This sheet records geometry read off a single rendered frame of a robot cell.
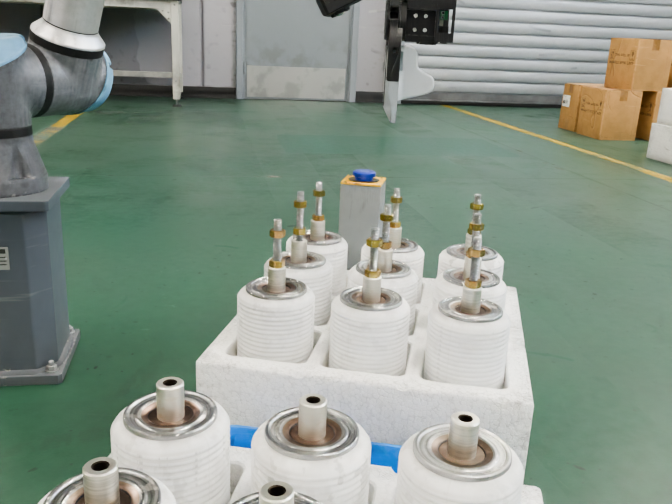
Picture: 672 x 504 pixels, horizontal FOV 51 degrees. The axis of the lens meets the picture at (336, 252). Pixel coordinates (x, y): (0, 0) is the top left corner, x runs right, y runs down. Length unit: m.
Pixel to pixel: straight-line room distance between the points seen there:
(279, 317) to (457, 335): 0.21
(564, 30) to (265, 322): 5.99
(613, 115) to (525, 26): 2.07
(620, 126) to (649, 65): 0.38
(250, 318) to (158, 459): 0.32
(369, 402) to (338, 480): 0.28
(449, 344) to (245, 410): 0.25
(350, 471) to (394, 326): 0.31
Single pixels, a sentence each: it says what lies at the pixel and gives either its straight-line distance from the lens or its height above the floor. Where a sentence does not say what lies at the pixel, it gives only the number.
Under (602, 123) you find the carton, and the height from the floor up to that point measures 0.10.
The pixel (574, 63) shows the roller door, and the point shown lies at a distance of 6.76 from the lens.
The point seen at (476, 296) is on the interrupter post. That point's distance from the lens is 0.84.
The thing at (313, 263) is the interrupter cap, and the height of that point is 0.25.
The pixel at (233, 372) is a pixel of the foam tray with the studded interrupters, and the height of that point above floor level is 0.17.
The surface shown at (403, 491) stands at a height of 0.23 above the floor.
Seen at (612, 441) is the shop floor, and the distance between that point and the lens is 1.15.
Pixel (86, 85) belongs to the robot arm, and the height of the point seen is 0.46.
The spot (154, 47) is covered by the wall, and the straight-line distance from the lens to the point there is 6.04.
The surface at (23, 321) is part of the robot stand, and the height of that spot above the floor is 0.11.
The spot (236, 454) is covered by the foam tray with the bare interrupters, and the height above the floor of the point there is 0.18.
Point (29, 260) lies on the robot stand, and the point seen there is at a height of 0.20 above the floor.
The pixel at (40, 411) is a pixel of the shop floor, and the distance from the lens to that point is 1.17.
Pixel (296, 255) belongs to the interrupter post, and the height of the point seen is 0.26.
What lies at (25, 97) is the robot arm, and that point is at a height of 0.44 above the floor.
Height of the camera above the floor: 0.56
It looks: 17 degrees down
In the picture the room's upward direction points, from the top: 3 degrees clockwise
